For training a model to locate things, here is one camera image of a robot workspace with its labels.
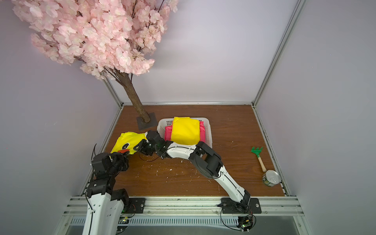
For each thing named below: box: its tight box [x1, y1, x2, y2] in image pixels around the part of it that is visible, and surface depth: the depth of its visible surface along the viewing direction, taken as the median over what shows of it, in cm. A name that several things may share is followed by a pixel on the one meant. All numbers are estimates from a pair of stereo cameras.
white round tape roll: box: [262, 169, 282, 188], surface depth 79 cm
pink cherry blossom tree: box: [12, 0, 179, 124], surface depth 53 cm
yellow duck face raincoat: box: [110, 131, 148, 155], surface depth 98 cm
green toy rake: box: [250, 146, 267, 173], surface depth 94 cm
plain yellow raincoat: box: [171, 116, 201, 146], surface depth 96 cm
